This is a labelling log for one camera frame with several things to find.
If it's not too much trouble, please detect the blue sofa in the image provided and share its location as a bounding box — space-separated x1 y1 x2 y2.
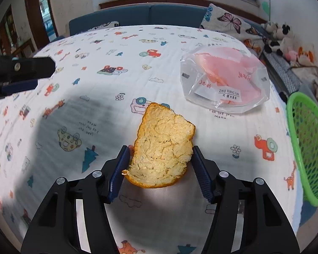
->
49 4 210 43

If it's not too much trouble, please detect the orange white plush toy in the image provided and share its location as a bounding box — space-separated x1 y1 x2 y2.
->
297 47 315 66

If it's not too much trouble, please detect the clear pink wipes packet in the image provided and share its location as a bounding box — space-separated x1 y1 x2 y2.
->
180 46 270 115

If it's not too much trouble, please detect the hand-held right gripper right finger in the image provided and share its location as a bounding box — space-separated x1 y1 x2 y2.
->
192 145 300 254

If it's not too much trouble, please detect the butterfly print pillow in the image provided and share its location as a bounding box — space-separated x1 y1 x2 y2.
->
200 3 271 59

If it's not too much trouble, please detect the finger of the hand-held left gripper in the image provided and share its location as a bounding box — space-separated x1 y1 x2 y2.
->
0 79 39 102
0 56 56 82

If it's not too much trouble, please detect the printed white tablecloth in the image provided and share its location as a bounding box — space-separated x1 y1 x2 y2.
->
0 25 304 254

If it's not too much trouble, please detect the colourful pinwheel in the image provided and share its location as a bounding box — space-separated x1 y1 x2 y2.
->
258 0 275 22

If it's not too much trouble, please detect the orange peel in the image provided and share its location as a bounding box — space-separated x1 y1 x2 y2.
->
121 102 196 189

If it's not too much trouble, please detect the grey striped mat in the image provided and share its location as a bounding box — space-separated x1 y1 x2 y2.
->
262 51 303 96

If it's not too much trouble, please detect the pink plush toy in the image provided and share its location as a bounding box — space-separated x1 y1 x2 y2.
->
285 49 299 62

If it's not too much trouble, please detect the wooden door frame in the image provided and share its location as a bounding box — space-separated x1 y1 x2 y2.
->
23 0 53 50

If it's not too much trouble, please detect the black white plush cow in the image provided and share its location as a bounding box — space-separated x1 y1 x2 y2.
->
261 22 295 57

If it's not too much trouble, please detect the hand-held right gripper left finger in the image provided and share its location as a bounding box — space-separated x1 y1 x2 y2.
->
21 145 130 254

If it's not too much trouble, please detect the green plastic basket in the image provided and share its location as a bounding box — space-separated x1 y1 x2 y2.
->
286 92 318 207

